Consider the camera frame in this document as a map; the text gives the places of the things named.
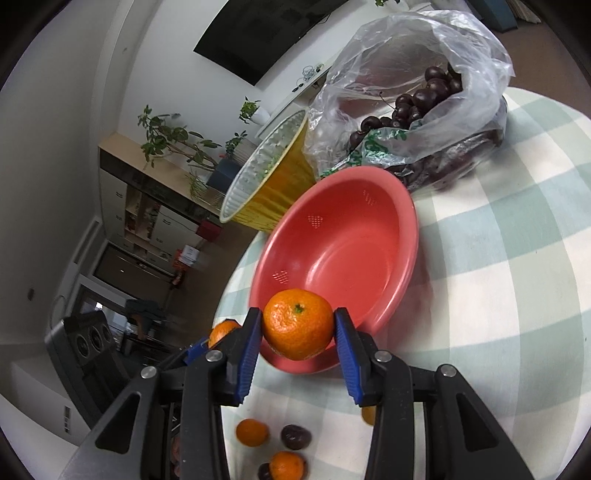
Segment small plant white pot left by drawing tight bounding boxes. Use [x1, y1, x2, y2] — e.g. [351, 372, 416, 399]
[238, 97, 270, 126]

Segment tall leafy plant blue pot left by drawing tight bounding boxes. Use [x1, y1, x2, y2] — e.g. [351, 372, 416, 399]
[137, 105, 247, 194]

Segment black wall television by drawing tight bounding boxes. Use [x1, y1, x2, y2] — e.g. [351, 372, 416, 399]
[193, 0, 344, 85]

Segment white tv stand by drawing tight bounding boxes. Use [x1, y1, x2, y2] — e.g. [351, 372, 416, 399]
[256, 49, 339, 140]

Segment red box on floor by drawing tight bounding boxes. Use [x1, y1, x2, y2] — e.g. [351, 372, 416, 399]
[197, 219, 222, 242]

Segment small orange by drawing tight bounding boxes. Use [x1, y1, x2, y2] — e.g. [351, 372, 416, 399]
[235, 418, 270, 448]
[270, 451, 307, 480]

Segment small orange table edge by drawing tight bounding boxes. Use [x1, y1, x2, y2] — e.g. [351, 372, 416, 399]
[207, 319, 242, 349]

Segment dark cherries in bag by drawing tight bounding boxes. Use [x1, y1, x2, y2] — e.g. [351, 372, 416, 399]
[348, 64, 463, 152]

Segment green checkered tablecloth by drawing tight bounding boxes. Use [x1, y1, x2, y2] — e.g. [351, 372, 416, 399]
[222, 88, 590, 479]

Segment wooden shelving cabinet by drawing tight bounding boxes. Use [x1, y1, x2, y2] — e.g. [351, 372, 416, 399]
[98, 133, 223, 273]

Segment small plant grey pot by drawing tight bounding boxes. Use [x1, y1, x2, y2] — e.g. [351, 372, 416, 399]
[224, 130, 256, 166]

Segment large mandarin orange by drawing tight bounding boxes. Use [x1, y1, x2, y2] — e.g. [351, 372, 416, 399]
[263, 288, 335, 361]

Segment yellow foil tray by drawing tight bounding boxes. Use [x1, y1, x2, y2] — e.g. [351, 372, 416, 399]
[219, 110, 315, 233]

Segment clear plastic bag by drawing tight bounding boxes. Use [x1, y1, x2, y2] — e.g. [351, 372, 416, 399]
[304, 10, 514, 193]

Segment brown longan fruit far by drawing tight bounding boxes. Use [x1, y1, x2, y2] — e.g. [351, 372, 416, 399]
[362, 406, 377, 426]

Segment dark plum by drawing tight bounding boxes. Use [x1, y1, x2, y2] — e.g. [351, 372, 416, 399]
[257, 463, 273, 480]
[280, 424, 312, 451]

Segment red plastic colander bowl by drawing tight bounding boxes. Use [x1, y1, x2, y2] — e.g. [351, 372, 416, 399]
[247, 165, 421, 375]

